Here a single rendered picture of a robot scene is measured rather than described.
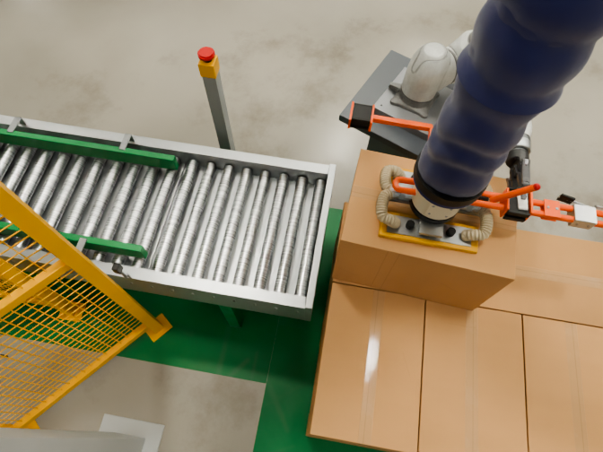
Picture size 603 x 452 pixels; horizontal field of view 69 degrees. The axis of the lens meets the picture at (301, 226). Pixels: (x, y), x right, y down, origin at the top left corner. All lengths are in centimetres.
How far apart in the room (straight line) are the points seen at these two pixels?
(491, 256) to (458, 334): 44
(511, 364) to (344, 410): 69
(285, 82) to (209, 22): 83
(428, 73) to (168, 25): 232
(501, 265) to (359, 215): 51
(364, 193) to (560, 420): 113
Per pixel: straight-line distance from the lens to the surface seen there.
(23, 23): 418
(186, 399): 241
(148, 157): 218
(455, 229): 162
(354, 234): 155
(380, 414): 183
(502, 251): 167
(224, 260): 195
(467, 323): 198
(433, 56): 197
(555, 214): 164
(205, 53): 195
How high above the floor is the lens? 234
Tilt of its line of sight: 64 degrees down
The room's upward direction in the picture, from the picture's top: 2 degrees clockwise
